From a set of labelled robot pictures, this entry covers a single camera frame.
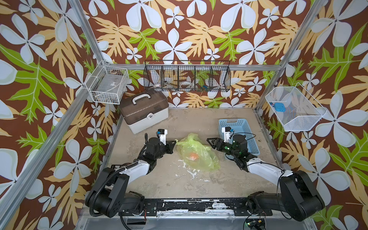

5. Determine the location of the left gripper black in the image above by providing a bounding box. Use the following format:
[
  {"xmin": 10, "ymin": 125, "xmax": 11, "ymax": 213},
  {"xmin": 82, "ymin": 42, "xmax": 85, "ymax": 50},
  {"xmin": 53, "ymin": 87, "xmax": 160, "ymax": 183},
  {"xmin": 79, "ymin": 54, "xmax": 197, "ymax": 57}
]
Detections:
[{"xmin": 153, "ymin": 139, "xmax": 176, "ymax": 161}]

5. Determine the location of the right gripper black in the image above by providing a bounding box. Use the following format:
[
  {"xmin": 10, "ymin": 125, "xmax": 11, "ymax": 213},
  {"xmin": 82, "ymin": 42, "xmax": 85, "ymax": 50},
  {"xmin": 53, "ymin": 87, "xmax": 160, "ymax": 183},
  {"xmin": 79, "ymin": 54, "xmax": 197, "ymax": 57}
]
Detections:
[{"xmin": 206, "ymin": 138, "xmax": 239, "ymax": 159}]

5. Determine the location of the yellow-green plastic bag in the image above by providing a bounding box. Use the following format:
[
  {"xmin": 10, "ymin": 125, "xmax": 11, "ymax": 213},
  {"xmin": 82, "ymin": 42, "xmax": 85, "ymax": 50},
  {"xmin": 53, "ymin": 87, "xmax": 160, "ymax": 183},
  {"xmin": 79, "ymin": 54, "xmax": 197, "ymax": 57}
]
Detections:
[{"xmin": 176, "ymin": 133, "xmax": 220, "ymax": 172}]

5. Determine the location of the orange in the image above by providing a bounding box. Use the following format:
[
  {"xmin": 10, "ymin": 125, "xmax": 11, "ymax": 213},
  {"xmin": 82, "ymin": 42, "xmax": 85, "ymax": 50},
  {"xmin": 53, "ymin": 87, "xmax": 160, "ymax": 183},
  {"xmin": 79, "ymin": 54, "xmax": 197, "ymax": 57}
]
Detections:
[{"xmin": 187, "ymin": 152, "xmax": 199, "ymax": 162}]

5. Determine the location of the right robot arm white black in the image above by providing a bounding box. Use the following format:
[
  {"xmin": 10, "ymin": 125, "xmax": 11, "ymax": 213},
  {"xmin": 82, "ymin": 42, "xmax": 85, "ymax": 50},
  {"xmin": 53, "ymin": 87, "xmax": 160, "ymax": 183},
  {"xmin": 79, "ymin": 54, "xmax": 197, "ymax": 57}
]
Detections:
[{"xmin": 207, "ymin": 134, "xmax": 325, "ymax": 221}]

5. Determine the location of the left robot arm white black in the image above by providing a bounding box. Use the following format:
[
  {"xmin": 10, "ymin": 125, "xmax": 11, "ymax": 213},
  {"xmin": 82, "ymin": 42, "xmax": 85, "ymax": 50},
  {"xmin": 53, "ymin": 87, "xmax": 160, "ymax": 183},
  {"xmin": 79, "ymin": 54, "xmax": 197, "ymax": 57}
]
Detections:
[{"xmin": 85, "ymin": 129, "xmax": 176, "ymax": 218}]

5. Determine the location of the light blue plastic basket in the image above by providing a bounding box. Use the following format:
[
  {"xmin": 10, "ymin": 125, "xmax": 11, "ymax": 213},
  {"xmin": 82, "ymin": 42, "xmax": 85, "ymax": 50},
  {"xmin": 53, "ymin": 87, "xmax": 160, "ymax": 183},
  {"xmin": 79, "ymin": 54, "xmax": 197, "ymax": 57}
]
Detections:
[{"xmin": 218, "ymin": 118, "xmax": 261, "ymax": 157}]

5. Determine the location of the brown lidded storage box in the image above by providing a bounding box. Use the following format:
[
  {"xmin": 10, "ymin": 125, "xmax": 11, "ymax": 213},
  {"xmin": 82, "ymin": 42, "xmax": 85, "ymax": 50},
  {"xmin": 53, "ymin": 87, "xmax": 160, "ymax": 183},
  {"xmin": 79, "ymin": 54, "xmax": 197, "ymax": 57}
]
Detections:
[{"xmin": 119, "ymin": 89, "xmax": 169, "ymax": 134}]

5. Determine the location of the blue object in mesh basket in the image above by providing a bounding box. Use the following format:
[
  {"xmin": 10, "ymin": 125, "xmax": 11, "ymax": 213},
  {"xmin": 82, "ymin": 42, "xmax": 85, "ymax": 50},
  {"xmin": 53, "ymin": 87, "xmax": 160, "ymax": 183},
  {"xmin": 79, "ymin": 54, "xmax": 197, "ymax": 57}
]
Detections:
[{"xmin": 273, "ymin": 103, "xmax": 286, "ymax": 113}]

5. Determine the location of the white mesh basket right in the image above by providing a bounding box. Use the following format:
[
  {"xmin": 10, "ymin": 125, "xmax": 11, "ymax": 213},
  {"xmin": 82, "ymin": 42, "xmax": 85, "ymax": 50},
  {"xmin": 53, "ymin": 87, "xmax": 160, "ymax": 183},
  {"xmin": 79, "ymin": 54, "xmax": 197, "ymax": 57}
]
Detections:
[{"xmin": 265, "ymin": 83, "xmax": 327, "ymax": 132}]

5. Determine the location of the small circuit board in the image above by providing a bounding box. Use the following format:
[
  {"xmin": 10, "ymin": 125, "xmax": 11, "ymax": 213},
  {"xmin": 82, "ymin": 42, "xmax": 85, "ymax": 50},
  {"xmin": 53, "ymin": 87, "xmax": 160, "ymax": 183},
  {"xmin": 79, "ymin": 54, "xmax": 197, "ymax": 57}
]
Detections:
[{"xmin": 245, "ymin": 219, "xmax": 265, "ymax": 230}]

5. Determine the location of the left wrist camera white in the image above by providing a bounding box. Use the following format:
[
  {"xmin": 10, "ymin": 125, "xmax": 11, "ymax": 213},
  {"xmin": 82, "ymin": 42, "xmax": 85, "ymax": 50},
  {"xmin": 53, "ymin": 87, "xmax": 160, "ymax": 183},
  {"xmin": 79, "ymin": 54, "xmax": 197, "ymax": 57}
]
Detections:
[{"xmin": 156, "ymin": 129, "xmax": 168, "ymax": 145}]

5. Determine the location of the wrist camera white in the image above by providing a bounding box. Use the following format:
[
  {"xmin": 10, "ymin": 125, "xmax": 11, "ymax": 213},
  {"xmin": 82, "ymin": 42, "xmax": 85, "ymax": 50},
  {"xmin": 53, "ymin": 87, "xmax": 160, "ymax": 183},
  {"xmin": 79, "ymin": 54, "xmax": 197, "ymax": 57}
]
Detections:
[
  {"xmin": 156, "ymin": 129, "xmax": 168, "ymax": 145},
  {"xmin": 221, "ymin": 126, "xmax": 234, "ymax": 143}
]

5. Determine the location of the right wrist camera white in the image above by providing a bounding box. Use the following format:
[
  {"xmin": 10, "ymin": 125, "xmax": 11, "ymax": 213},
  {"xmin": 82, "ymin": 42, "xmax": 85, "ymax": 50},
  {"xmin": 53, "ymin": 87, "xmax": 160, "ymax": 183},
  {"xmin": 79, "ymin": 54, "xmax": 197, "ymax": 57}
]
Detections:
[{"xmin": 221, "ymin": 126, "xmax": 234, "ymax": 143}]

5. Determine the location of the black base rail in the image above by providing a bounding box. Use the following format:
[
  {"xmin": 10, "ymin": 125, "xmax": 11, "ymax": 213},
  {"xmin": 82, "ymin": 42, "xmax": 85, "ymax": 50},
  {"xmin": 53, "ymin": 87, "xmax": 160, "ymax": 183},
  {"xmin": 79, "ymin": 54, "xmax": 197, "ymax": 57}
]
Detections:
[{"xmin": 120, "ymin": 197, "xmax": 272, "ymax": 217}]

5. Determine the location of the black wire basket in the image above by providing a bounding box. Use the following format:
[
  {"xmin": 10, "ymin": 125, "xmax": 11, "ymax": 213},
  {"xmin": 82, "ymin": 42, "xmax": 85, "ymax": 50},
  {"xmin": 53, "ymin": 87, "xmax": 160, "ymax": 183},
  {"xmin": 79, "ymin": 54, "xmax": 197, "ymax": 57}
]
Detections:
[{"xmin": 142, "ymin": 60, "xmax": 232, "ymax": 92}]

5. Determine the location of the white wire basket left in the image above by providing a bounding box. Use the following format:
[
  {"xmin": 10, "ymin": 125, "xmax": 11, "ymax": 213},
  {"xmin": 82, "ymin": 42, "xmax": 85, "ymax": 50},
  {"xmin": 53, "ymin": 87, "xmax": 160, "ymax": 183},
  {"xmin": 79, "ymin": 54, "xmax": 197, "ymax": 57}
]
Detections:
[{"xmin": 86, "ymin": 61, "xmax": 129, "ymax": 105}]

